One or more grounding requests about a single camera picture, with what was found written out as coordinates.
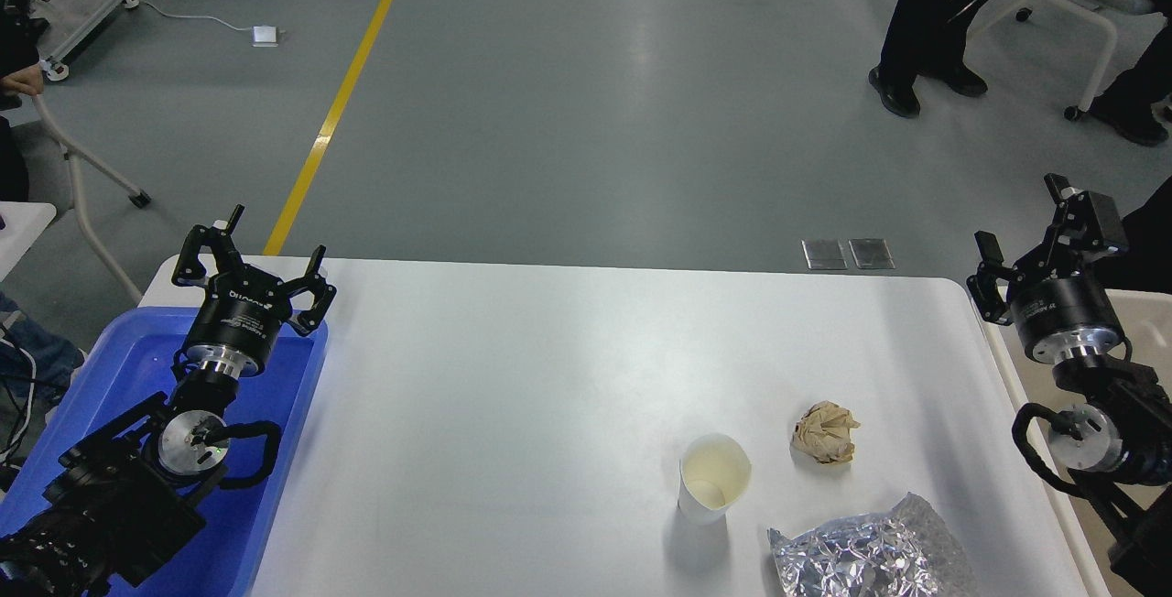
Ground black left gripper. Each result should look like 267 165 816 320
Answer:
171 205 338 376

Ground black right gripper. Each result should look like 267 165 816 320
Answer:
966 174 1129 366

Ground white paper cup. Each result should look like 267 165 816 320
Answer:
677 433 752 525

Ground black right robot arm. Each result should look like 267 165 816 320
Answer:
966 174 1171 596

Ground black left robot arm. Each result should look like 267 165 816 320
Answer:
4 205 338 596

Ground blue plastic bin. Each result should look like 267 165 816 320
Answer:
4 308 328 596

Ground right metal floor plate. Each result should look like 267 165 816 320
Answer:
847 238 895 270

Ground metal floor plate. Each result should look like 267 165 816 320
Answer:
847 238 895 270
802 239 847 271

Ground left metal floor plate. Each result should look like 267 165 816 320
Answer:
802 239 847 271

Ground white rolling chair right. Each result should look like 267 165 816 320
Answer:
967 0 1156 122

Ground white side table corner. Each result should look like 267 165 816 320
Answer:
0 201 56 280

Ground person in black trousers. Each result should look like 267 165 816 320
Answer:
868 0 989 118

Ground crumpled brown paper ball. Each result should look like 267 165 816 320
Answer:
791 400 861 466

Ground crumpled silver foil bag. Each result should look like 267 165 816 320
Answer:
766 493 979 596

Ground metal platform cart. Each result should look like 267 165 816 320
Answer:
32 0 137 82

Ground person at left edge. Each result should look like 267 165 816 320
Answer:
1 11 45 203

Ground white chair frame left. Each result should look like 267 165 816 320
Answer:
33 93 152 305

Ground white power adapter with cable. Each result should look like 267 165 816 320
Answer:
123 0 281 48

